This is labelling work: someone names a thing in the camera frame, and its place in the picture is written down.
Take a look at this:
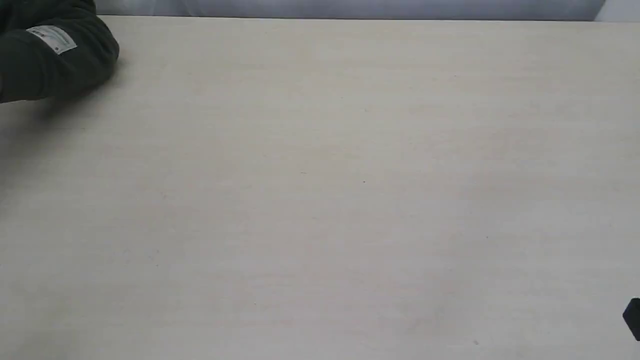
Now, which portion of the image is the forearm in green sleeve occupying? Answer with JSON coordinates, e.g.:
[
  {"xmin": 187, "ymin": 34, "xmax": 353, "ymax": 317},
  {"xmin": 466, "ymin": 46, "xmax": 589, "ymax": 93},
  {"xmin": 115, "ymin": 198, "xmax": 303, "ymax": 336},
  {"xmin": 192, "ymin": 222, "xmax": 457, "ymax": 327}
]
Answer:
[{"xmin": 0, "ymin": 0, "xmax": 121, "ymax": 103}]

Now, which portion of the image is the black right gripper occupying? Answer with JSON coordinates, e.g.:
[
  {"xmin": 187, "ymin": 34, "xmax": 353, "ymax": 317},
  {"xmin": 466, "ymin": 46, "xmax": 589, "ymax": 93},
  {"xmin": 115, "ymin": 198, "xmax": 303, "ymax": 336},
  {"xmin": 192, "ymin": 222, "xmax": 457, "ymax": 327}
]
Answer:
[{"xmin": 622, "ymin": 297, "xmax": 640, "ymax": 342}]

